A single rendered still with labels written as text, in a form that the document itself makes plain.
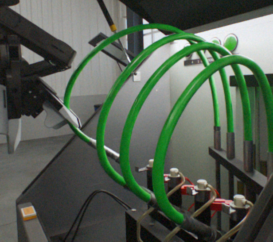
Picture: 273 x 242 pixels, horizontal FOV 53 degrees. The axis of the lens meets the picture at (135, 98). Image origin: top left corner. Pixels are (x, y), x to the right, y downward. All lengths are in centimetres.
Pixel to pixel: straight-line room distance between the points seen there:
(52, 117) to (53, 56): 26
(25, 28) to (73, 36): 728
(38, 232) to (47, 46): 46
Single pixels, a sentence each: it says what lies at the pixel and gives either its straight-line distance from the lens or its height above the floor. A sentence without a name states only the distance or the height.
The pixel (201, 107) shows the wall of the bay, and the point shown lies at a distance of 90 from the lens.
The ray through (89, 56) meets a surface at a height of 134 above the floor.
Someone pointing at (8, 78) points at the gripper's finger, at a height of 129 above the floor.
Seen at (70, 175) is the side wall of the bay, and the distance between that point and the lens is 90.
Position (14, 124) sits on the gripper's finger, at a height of 123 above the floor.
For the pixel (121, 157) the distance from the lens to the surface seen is 41.
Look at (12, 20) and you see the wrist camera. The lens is 39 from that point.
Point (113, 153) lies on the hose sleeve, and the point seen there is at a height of 111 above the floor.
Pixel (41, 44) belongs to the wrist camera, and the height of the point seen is 133.
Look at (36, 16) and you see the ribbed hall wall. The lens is 745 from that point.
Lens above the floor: 128
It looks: 3 degrees down
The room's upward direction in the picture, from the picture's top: 2 degrees counter-clockwise
